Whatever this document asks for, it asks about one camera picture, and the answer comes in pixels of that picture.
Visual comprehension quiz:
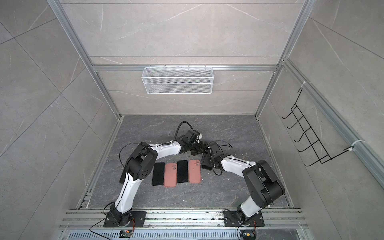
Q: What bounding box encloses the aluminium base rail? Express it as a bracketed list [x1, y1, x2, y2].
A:
[54, 209, 313, 240]

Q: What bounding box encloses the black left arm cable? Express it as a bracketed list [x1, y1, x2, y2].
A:
[172, 120, 194, 143]

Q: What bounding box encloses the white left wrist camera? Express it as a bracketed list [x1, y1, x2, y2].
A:
[190, 130, 202, 143]

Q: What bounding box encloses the white wire mesh basket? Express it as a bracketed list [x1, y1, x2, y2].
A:
[142, 66, 214, 95]

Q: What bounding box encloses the small circuit board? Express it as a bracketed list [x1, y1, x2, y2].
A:
[238, 230, 257, 240]
[119, 230, 134, 238]

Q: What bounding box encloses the black phone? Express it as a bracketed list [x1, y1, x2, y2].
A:
[152, 163, 166, 186]
[177, 160, 189, 183]

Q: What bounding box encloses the small circuit board left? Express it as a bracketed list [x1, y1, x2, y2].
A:
[119, 230, 134, 238]

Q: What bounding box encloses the pink phone case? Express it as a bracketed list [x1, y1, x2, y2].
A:
[164, 163, 177, 188]

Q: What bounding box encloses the black pad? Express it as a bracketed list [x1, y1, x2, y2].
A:
[201, 154, 213, 171]

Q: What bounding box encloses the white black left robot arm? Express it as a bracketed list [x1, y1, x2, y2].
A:
[104, 130, 208, 228]

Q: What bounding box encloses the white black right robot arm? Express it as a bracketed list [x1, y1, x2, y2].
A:
[201, 142, 285, 224]

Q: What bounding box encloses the small circuit board right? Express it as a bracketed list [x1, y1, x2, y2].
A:
[238, 230, 257, 240]

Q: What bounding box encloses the black wire hook rack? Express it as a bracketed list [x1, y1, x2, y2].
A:
[281, 89, 355, 168]

